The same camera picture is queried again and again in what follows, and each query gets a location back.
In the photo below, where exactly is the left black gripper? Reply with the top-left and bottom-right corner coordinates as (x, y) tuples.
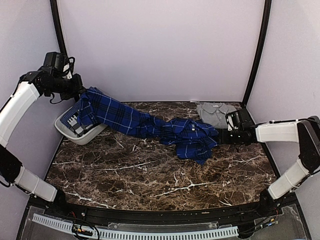
(45, 72), (85, 100)

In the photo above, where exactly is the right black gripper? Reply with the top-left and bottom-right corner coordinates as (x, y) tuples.
(217, 128), (243, 145)

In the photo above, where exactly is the blue plaid long sleeve shirt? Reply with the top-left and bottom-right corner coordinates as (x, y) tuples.
(77, 87), (219, 165)

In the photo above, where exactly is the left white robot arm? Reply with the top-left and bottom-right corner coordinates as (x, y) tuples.
(0, 70), (84, 218)

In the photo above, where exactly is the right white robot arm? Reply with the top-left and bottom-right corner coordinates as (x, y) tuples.
(218, 115), (320, 217)

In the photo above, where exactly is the small blue checked shirt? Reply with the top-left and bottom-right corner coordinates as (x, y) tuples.
(60, 100), (81, 128)

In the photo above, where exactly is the folded grey polo shirt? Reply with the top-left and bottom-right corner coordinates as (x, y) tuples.
(196, 102), (237, 129)

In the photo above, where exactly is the black white checked shirt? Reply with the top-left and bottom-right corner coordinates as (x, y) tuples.
(68, 115), (94, 137)

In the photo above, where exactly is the grey plastic laundry basket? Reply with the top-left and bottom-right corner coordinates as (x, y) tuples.
(54, 100), (107, 146)

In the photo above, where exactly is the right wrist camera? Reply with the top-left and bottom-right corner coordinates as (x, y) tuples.
(225, 108), (255, 130)

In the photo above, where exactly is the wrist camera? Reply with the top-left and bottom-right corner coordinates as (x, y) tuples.
(43, 52), (69, 72)
(225, 108), (255, 130)

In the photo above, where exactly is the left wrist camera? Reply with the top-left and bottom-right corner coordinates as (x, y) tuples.
(43, 52), (69, 72)

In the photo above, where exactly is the left black frame post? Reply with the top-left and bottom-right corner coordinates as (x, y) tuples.
(49, 0), (69, 57)

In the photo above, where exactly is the black frame post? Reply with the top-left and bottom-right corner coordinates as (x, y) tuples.
(49, 0), (69, 57)
(241, 0), (272, 108)

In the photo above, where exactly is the right black frame post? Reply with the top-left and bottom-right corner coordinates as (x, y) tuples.
(241, 0), (272, 108)

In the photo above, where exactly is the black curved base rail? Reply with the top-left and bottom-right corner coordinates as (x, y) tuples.
(17, 193), (311, 240)

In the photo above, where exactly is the white slotted cable duct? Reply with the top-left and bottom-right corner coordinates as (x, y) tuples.
(32, 213), (239, 240)

